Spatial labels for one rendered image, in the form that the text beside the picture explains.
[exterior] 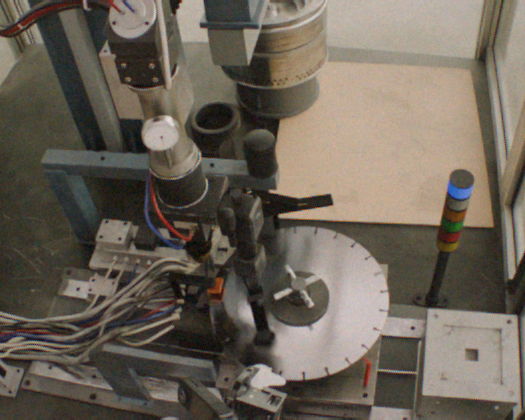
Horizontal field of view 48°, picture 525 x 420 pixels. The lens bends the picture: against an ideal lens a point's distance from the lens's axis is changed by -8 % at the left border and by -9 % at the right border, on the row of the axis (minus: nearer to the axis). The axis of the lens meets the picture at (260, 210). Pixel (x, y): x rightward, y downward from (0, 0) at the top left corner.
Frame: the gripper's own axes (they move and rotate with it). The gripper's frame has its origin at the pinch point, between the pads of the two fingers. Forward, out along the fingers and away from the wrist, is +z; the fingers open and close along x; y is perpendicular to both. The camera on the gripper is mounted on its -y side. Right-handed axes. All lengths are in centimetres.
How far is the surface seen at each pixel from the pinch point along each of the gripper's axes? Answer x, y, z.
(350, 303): 7.2, 9.3, 19.4
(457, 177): 34.3, 22.5, 21.6
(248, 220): 26.8, -4.5, -4.1
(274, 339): 0.6, -1.1, 10.3
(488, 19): 64, 22, 111
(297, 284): 10.2, 0.0, 14.7
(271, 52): 44, -28, 63
